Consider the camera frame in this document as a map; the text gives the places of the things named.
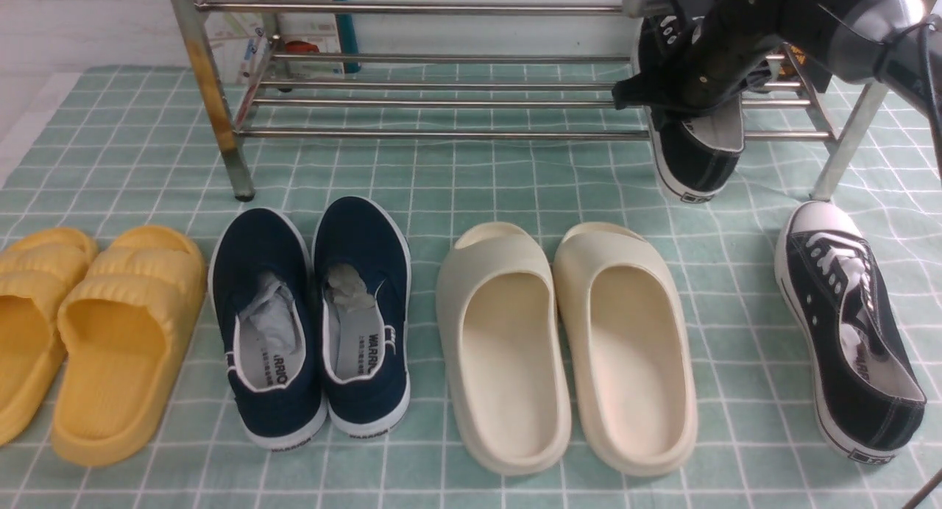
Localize right cream slipper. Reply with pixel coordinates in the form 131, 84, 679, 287
552, 223, 698, 477

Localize right navy slip-on shoe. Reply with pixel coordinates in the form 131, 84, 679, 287
310, 196, 411, 439

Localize left cream slipper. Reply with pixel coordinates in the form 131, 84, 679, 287
435, 221, 572, 476

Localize black image processing book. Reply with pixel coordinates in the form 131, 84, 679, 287
777, 43, 833, 93

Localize cream slipper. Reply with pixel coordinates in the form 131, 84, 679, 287
435, 221, 572, 476
552, 223, 698, 477

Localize teal pole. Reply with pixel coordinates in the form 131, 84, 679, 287
334, 0, 362, 74

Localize left navy slip-on shoe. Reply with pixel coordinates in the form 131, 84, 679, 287
208, 207, 327, 452

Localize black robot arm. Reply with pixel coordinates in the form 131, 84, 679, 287
612, 0, 940, 201

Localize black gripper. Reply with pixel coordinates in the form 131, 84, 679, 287
612, 0, 792, 127

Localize right yellow slipper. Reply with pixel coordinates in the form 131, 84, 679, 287
51, 225, 208, 468

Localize white box with red print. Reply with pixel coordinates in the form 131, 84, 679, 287
205, 0, 342, 85

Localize green checkered cloth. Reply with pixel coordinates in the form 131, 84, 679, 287
2, 67, 940, 508

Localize metal shoe rack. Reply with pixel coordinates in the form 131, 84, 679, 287
163, 0, 942, 203

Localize navy slip-on shoe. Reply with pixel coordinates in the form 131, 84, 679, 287
208, 207, 327, 452
310, 196, 411, 439

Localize black canvas sneaker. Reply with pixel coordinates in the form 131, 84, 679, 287
775, 201, 927, 465
632, 15, 744, 204

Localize yellow slipper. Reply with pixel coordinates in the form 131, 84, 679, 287
51, 225, 208, 468
1, 227, 99, 444

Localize left yellow slipper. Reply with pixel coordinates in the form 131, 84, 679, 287
1, 227, 99, 444

